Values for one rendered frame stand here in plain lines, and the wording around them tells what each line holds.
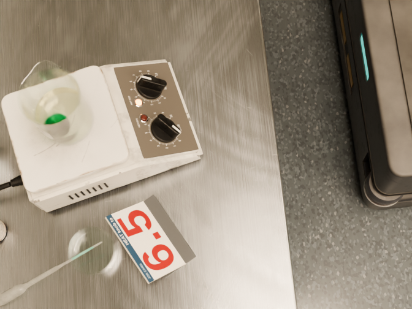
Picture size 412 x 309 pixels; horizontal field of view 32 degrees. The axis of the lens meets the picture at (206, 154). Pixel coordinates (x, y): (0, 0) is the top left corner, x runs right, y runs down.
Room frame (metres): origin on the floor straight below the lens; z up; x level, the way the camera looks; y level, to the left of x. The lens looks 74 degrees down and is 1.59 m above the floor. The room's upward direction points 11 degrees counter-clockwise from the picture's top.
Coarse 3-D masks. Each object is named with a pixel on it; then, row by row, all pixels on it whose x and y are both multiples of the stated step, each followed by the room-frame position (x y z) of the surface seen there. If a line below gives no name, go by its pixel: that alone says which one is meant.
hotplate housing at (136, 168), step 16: (112, 64) 0.35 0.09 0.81; (128, 64) 0.35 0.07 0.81; (112, 80) 0.33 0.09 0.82; (176, 80) 0.33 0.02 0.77; (112, 96) 0.31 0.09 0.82; (128, 128) 0.27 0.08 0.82; (192, 128) 0.27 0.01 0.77; (128, 144) 0.25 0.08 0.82; (128, 160) 0.23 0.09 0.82; (144, 160) 0.23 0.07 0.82; (160, 160) 0.23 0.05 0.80; (176, 160) 0.23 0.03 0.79; (192, 160) 0.23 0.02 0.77; (96, 176) 0.22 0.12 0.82; (112, 176) 0.22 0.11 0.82; (128, 176) 0.22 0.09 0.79; (144, 176) 0.22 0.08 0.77; (48, 192) 0.21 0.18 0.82; (64, 192) 0.21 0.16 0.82; (80, 192) 0.21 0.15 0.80; (96, 192) 0.21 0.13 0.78; (48, 208) 0.21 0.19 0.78
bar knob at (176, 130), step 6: (156, 120) 0.27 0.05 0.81; (162, 120) 0.27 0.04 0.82; (168, 120) 0.27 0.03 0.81; (156, 126) 0.27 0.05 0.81; (162, 126) 0.27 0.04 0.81; (168, 126) 0.26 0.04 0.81; (174, 126) 0.26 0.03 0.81; (156, 132) 0.26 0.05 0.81; (162, 132) 0.26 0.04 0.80; (168, 132) 0.26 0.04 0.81; (174, 132) 0.26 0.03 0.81; (180, 132) 0.26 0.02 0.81; (156, 138) 0.26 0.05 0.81; (162, 138) 0.25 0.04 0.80; (168, 138) 0.25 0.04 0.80; (174, 138) 0.25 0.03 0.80
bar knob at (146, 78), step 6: (138, 78) 0.33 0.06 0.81; (144, 78) 0.32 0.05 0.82; (150, 78) 0.32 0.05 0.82; (156, 78) 0.32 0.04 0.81; (138, 84) 0.32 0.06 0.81; (144, 84) 0.32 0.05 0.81; (150, 84) 0.32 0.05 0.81; (156, 84) 0.32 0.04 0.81; (162, 84) 0.32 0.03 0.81; (138, 90) 0.32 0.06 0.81; (144, 90) 0.32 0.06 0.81; (150, 90) 0.32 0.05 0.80; (156, 90) 0.31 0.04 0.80; (144, 96) 0.31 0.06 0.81; (150, 96) 0.31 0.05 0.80; (156, 96) 0.31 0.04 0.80
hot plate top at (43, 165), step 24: (72, 72) 0.34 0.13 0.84; (96, 72) 0.33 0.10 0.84; (96, 96) 0.31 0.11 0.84; (24, 120) 0.30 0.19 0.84; (96, 120) 0.28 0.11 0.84; (24, 144) 0.27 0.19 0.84; (48, 144) 0.26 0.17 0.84; (96, 144) 0.25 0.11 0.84; (120, 144) 0.25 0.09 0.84; (24, 168) 0.24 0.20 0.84; (48, 168) 0.24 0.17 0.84; (72, 168) 0.23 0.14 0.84; (96, 168) 0.22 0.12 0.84
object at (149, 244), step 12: (120, 216) 0.18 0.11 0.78; (132, 216) 0.18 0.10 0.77; (144, 216) 0.18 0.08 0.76; (120, 228) 0.17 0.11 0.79; (132, 228) 0.16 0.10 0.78; (144, 228) 0.16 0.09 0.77; (156, 228) 0.16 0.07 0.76; (132, 240) 0.15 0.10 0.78; (144, 240) 0.15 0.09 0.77; (156, 240) 0.15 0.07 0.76; (144, 252) 0.13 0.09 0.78; (156, 252) 0.13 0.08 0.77; (168, 252) 0.13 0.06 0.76; (144, 264) 0.12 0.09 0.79; (156, 264) 0.12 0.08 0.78; (168, 264) 0.12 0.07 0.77; (156, 276) 0.11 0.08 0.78
